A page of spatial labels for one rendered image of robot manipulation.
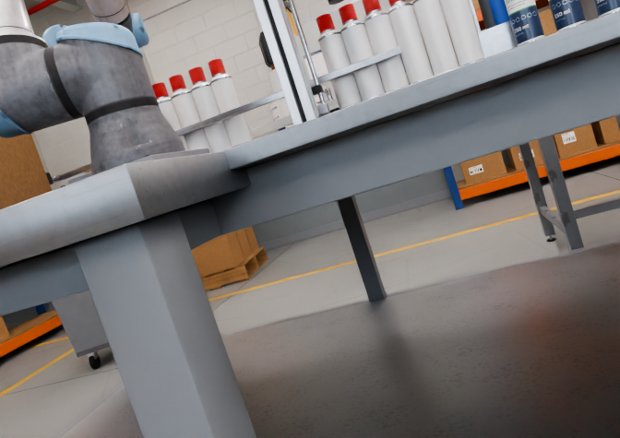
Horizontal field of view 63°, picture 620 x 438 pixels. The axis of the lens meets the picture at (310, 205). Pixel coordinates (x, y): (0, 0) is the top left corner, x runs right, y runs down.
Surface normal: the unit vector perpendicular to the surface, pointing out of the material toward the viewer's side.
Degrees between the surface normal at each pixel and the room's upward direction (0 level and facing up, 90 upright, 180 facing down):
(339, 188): 90
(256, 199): 90
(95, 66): 91
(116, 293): 90
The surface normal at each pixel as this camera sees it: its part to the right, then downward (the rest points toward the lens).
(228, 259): -0.14, 0.12
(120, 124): 0.08, -0.26
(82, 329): 0.09, 0.11
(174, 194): 0.92, -0.28
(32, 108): 0.29, 0.59
